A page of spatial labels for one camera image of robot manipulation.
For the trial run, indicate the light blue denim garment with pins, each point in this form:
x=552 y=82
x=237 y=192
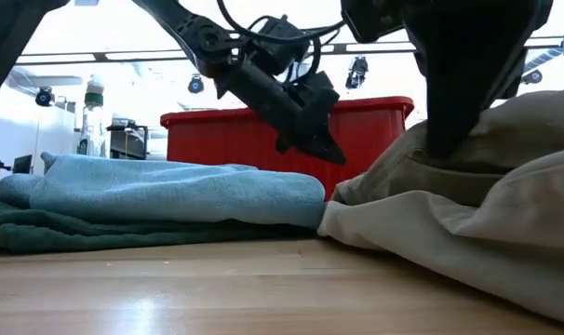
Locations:
x=170 y=195

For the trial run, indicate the red plastic laundry bin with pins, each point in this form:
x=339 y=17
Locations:
x=207 y=139

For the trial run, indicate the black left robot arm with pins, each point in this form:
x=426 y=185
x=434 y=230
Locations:
x=203 y=37

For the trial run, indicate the dark green button shirt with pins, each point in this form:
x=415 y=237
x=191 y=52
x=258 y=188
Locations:
x=77 y=237

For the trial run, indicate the black ceiling light rail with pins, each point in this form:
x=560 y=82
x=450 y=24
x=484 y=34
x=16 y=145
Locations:
x=100 y=57

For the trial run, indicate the black ceiling camera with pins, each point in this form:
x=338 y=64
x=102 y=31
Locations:
x=356 y=72
x=44 y=97
x=196 y=85
x=533 y=77

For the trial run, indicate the dark background monitor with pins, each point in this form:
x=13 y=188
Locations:
x=22 y=164

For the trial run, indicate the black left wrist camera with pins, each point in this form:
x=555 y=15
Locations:
x=282 y=51

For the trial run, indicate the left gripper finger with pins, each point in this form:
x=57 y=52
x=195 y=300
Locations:
x=283 y=143
x=321 y=125

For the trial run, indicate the clear spray bottle green label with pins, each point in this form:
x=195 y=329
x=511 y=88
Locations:
x=93 y=125

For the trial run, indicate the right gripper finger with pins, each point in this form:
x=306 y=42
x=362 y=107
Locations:
x=454 y=102

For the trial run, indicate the beige garment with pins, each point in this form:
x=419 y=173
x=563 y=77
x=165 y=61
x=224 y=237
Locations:
x=449 y=223

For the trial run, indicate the black shelf unit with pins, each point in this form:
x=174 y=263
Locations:
x=126 y=139

